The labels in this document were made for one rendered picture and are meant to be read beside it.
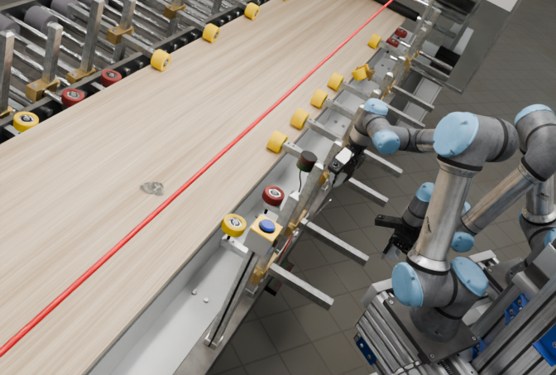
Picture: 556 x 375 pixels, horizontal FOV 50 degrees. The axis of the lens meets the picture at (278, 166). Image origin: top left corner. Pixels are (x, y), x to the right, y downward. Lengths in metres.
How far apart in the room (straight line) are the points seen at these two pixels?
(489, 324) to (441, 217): 0.51
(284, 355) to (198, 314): 0.90
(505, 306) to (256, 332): 1.36
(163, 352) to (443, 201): 0.98
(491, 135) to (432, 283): 0.41
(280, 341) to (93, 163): 1.35
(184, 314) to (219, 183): 0.47
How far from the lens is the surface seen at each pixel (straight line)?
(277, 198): 2.17
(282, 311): 3.06
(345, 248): 2.19
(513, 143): 1.61
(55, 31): 2.35
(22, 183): 1.97
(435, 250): 1.61
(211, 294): 2.16
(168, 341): 2.00
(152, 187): 2.02
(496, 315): 1.97
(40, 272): 1.73
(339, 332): 3.13
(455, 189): 1.57
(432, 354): 1.79
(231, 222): 2.01
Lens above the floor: 2.24
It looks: 35 degrees down
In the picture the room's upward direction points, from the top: 24 degrees clockwise
